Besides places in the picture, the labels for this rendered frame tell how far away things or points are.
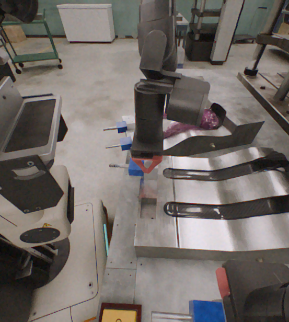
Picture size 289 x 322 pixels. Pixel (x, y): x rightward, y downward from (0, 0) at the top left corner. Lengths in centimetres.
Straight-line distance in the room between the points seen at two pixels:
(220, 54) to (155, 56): 450
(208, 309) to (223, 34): 464
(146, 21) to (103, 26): 655
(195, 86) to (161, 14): 12
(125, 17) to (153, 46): 728
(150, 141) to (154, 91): 10
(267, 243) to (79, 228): 93
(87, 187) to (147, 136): 132
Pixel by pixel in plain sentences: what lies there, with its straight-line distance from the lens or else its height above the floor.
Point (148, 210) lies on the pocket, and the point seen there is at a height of 86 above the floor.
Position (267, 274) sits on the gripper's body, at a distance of 23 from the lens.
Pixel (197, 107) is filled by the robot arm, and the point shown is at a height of 111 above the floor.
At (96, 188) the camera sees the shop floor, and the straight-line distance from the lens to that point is 157.
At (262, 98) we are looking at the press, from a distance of 131.
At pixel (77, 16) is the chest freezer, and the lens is 709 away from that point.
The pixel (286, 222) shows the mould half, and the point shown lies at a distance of 43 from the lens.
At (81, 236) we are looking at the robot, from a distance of 108.
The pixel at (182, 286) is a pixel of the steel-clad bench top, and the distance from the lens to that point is 44.
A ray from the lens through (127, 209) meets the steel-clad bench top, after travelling 49.
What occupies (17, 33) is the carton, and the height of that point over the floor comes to 23.
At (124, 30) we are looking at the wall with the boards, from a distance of 762.
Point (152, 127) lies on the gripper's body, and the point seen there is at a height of 106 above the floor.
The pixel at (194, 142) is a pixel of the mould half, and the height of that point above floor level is 87.
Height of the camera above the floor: 124
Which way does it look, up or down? 47 degrees down
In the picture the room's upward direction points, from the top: straight up
